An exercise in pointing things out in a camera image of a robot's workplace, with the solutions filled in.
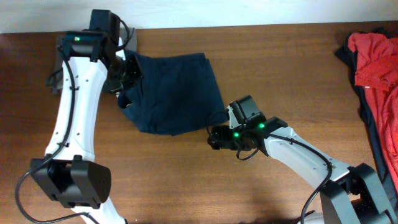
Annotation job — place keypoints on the navy blue garment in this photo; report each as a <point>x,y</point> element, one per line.
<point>176,95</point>

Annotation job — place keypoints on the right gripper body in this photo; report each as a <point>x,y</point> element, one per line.
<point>229,137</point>

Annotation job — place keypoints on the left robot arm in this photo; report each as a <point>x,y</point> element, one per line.
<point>93,62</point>

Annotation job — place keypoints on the red shirt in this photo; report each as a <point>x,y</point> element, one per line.
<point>376,73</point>

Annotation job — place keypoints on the black garment under red shirt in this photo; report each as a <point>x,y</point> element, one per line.
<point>349,58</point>

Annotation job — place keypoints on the grey folded shirt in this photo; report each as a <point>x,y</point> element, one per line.
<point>55,80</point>

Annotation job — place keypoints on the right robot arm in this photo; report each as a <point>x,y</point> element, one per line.
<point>341,193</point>

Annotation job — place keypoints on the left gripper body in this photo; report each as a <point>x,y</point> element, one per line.
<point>124,74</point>

